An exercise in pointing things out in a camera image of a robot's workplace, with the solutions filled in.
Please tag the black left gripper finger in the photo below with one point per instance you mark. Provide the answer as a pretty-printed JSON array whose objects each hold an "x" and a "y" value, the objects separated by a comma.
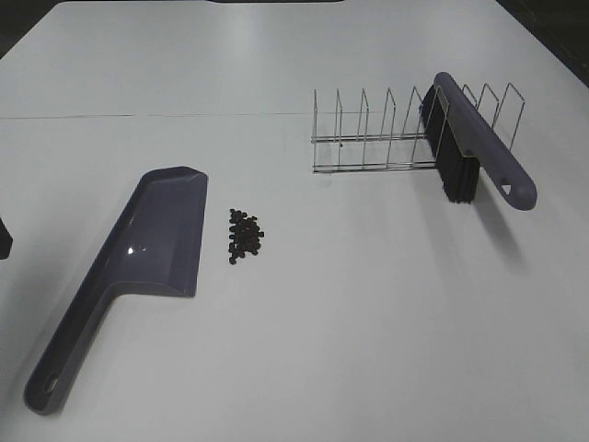
[{"x": 5, "y": 241}]

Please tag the purple plastic dustpan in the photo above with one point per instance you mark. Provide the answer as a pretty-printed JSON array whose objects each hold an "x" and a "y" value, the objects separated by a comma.
[{"x": 153, "y": 249}]

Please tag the pile of coffee beans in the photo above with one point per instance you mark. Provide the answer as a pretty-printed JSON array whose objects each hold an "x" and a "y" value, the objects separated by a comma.
[{"x": 244, "y": 235}]

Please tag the purple brush black bristles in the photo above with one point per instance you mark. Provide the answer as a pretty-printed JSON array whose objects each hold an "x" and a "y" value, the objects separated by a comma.
[{"x": 463, "y": 143}]

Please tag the chrome wire rack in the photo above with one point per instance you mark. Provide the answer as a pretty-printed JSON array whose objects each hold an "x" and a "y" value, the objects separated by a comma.
[{"x": 388, "y": 135}]

